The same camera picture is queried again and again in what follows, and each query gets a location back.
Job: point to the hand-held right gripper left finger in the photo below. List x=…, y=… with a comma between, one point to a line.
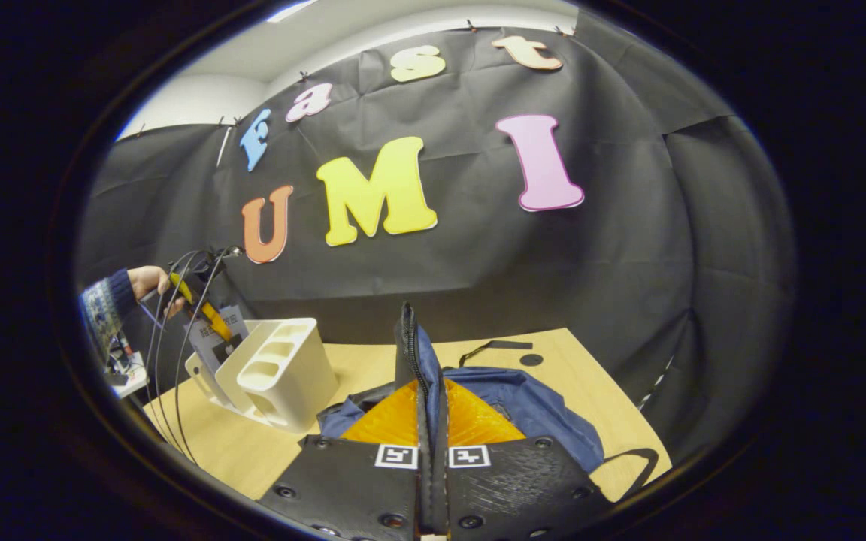
x=358, y=488

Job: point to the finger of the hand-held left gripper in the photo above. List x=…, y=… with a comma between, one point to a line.
x=204, y=309

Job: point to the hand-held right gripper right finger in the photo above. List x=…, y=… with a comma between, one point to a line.
x=523, y=488

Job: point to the lavender cover book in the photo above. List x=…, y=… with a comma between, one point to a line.
x=206, y=353

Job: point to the blue schoolbag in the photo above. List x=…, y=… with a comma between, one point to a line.
x=538, y=406

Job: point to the white plastic bookshelf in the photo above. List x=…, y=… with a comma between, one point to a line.
x=290, y=391

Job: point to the white side table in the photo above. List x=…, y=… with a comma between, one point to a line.
x=132, y=383

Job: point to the small black round disc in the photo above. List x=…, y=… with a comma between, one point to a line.
x=531, y=359

